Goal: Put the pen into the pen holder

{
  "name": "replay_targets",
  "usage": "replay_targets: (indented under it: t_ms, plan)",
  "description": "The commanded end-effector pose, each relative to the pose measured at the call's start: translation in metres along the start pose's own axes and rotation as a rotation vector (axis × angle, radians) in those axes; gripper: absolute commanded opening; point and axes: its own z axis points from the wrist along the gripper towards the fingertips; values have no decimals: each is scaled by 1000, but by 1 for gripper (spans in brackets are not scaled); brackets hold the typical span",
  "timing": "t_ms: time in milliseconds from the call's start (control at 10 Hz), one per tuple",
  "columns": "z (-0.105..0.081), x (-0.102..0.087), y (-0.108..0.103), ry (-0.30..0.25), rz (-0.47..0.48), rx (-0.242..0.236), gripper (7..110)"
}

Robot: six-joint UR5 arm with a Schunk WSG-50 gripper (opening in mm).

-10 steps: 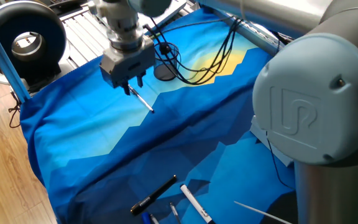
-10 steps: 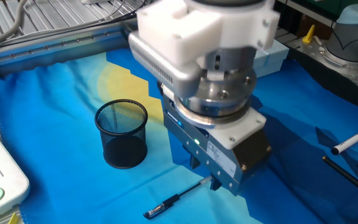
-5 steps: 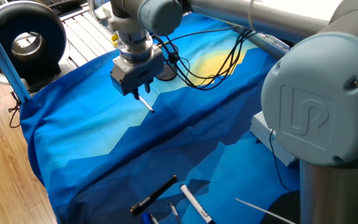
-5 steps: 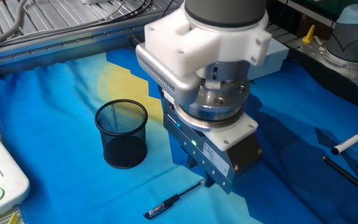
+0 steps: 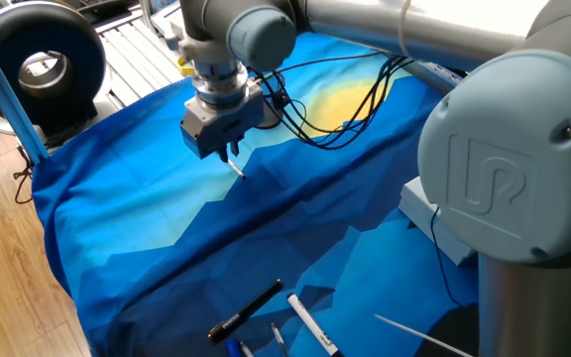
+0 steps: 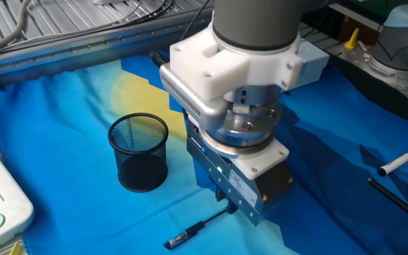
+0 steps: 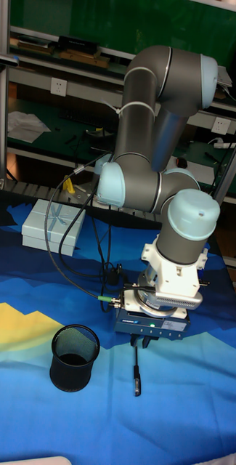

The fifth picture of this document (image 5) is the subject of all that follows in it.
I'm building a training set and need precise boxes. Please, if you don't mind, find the grey Schunk gripper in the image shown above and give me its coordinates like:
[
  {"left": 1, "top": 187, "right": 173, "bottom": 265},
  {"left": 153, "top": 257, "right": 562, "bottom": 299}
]
[{"left": 179, "top": 81, "right": 266, "bottom": 164}]

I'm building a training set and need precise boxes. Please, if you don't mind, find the black and silver gel pen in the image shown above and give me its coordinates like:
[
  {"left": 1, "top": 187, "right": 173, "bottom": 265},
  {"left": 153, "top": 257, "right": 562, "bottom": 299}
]
[{"left": 225, "top": 158, "right": 248, "bottom": 180}]

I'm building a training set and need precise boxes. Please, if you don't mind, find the long black pen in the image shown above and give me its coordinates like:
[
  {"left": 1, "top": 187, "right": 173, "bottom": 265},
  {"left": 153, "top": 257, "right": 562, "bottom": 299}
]
[{"left": 207, "top": 278, "right": 285, "bottom": 345}]

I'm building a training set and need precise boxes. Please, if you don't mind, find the yellow plastic hook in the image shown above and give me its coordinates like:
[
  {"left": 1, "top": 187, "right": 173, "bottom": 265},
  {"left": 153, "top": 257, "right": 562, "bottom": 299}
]
[{"left": 175, "top": 55, "right": 195, "bottom": 76}]

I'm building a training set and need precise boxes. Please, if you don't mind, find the white marker black cap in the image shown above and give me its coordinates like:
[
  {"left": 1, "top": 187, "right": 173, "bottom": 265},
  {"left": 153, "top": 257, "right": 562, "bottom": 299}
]
[{"left": 286, "top": 293, "right": 345, "bottom": 357}]

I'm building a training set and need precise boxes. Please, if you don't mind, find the light blue gift box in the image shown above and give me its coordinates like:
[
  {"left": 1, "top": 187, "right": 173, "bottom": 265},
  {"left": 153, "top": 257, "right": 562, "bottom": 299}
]
[{"left": 398, "top": 176, "right": 478, "bottom": 267}]

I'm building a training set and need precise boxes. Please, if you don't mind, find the black cable bundle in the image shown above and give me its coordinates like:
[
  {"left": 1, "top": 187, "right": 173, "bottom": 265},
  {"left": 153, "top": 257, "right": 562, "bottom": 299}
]
[{"left": 250, "top": 52, "right": 415, "bottom": 151}]

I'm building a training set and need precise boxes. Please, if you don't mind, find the black floor cable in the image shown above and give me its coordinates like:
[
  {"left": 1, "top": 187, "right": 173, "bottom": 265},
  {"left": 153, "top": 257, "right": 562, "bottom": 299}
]
[{"left": 12, "top": 141, "right": 37, "bottom": 205}]

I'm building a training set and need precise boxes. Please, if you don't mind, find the aluminium table rail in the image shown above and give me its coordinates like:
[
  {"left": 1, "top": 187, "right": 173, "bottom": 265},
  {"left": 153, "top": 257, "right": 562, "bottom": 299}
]
[{"left": 399, "top": 59, "right": 465, "bottom": 95}]

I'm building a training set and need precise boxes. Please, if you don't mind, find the thin black cable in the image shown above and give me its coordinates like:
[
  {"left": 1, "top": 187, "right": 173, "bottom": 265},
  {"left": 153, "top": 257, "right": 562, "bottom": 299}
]
[{"left": 428, "top": 203, "right": 466, "bottom": 309}]

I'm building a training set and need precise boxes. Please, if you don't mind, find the blue frame post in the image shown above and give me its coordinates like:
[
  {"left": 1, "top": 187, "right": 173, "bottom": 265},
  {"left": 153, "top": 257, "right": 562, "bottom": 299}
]
[{"left": 0, "top": 14, "right": 50, "bottom": 165}]

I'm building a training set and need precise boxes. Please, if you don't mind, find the thin white cable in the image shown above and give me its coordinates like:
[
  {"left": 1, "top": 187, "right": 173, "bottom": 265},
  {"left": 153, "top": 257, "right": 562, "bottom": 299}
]
[{"left": 374, "top": 313, "right": 475, "bottom": 357}]

